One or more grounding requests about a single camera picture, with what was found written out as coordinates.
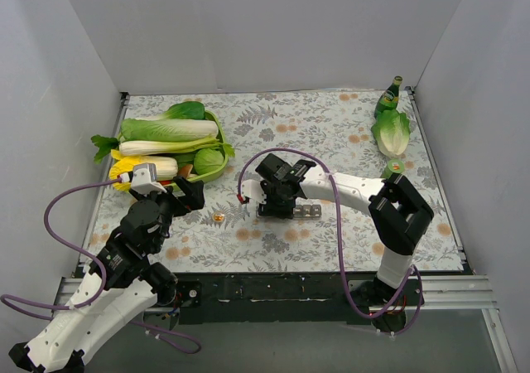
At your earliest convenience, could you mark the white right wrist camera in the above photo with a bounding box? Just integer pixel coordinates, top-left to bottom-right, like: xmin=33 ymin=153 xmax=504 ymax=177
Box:
xmin=237 ymin=179 xmax=266 ymax=204

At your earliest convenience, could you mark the toy round green cabbage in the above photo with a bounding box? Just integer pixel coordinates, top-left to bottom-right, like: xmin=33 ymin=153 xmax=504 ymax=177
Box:
xmin=193 ymin=148 xmax=224 ymax=176

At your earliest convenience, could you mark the toy bok choy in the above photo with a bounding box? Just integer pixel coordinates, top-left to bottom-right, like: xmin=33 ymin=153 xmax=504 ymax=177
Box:
xmin=148 ymin=101 xmax=205 ymax=120

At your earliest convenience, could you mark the toy white celery stalk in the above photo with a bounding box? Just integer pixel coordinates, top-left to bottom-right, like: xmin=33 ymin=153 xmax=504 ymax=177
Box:
xmin=90 ymin=135 xmax=235 ymax=163

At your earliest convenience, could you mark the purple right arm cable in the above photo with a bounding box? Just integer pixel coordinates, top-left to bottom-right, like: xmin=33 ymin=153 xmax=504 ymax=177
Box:
xmin=236 ymin=148 xmax=426 ymax=336

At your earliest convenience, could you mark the toy green napa cabbage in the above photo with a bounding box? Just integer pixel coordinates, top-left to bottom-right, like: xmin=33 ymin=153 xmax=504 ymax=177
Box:
xmin=120 ymin=119 xmax=219 ymax=142

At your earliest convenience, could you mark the toy lettuce head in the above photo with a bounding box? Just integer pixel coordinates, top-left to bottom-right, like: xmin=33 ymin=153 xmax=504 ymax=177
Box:
xmin=371 ymin=109 xmax=410 ymax=157

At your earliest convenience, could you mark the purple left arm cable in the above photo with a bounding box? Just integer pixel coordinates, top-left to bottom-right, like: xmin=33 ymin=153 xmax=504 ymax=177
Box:
xmin=0 ymin=175 xmax=203 ymax=354

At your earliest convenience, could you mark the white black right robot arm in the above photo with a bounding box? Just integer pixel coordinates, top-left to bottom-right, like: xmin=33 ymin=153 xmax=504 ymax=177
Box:
xmin=241 ymin=153 xmax=434 ymax=305

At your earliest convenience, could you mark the clear weekly pill organizer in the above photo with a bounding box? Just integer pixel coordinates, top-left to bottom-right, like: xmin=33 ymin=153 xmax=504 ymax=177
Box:
xmin=257 ymin=205 xmax=322 ymax=220

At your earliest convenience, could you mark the toy brown mushroom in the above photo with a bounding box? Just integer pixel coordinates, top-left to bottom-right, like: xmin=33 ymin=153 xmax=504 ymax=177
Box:
xmin=177 ymin=164 xmax=195 ymax=178

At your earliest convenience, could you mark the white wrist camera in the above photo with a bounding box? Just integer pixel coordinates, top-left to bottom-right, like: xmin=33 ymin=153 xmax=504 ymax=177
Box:
xmin=118 ymin=163 xmax=166 ymax=195
xmin=237 ymin=179 xmax=266 ymax=204

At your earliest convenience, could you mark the green glass bottle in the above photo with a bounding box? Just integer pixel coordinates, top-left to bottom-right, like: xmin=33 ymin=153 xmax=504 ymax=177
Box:
xmin=373 ymin=75 xmax=402 ymax=118

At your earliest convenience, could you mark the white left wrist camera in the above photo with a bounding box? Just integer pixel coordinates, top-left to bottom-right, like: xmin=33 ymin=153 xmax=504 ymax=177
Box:
xmin=118 ymin=163 xmax=166 ymax=195

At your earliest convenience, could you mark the green plastic tray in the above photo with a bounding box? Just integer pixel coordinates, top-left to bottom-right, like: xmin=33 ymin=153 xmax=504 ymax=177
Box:
xmin=110 ymin=109 xmax=229 ymax=196

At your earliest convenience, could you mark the toy yellow napa cabbage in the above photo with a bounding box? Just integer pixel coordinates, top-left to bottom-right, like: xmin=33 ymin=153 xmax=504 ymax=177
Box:
xmin=108 ymin=150 xmax=178 ymax=182

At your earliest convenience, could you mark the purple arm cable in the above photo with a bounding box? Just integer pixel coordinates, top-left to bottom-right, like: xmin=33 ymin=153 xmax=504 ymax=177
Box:
xmin=236 ymin=148 xmax=426 ymax=336
xmin=0 ymin=175 xmax=203 ymax=354

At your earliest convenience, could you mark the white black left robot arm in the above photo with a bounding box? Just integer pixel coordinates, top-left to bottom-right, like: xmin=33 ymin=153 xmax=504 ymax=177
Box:
xmin=9 ymin=177 xmax=205 ymax=372

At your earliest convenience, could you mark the floral table mat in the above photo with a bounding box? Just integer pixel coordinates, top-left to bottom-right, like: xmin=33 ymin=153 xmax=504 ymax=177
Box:
xmin=82 ymin=89 xmax=465 ymax=274

